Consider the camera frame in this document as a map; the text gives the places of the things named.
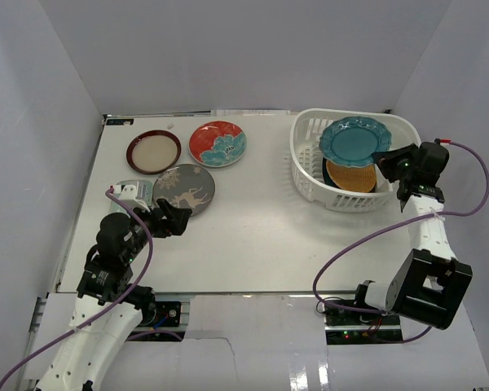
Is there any grey plate with deer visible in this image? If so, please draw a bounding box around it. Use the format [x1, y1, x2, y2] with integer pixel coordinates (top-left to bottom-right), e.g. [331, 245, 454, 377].
[152, 164, 216, 217]

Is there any woven bamboo round plate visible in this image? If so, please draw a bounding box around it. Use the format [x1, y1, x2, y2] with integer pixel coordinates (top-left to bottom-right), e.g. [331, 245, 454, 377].
[327, 160, 377, 193]

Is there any teal scalloped round plate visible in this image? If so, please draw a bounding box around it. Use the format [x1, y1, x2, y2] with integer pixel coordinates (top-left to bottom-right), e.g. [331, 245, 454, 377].
[319, 116, 392, 168]

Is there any teal square plate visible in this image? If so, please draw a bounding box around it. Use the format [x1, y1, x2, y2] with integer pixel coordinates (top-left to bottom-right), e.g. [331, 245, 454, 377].
[322, 158, 337, 188]

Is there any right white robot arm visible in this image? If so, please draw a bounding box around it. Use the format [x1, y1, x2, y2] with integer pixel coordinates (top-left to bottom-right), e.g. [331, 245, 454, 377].
[351, 140, 473, 330]

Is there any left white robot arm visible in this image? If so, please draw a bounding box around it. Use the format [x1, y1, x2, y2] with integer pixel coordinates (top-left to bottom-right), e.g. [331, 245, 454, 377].
[36, 199, 192, 390]

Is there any white plastic dish bin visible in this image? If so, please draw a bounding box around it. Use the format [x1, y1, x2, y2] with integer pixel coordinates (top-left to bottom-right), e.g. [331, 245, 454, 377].
[289, 108, 421, 213]

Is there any mint green rectangular plate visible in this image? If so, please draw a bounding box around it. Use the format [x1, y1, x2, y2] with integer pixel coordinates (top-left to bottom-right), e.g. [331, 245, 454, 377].
[108, 179, 155, 217]

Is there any brown rimmed cream plate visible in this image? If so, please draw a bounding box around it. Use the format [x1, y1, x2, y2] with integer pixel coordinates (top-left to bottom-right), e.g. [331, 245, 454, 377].
[126, 130, 182, 175]

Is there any red plate with teal flower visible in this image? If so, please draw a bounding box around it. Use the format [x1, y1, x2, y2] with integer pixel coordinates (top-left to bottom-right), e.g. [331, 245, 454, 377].
[188, 121, 248, 168]

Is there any small black table label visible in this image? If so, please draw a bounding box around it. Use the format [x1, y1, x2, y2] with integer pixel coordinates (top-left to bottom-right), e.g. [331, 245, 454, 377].
[105, 118, 134, 126]

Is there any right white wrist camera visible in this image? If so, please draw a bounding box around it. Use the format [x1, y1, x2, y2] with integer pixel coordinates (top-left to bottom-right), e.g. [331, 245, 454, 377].
[434, 138, 452, 145]

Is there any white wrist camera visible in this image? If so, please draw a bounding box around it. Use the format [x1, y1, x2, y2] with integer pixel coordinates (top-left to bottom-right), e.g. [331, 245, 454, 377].
[112, 182, 154, 213]
[434, 138, 452, 145]

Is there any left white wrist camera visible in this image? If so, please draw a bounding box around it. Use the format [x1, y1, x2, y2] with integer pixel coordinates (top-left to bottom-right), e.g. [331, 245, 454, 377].
[112, 182, 154, 213]

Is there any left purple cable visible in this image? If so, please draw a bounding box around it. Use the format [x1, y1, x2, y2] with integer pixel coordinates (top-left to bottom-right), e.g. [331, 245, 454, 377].
[0, 189, 154, 391]

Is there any purple cable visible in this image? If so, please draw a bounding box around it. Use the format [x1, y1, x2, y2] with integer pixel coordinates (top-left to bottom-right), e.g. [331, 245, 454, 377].
[0, 189, 154, 391]
[312, 140, 489, 345]

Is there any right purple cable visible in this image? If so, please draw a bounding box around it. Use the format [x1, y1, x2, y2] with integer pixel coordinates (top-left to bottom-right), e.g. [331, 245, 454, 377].
[312, 140, 489, 345]

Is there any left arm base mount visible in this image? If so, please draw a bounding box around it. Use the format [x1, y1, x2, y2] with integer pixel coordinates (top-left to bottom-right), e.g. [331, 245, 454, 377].
[127, 301, 185, 342]

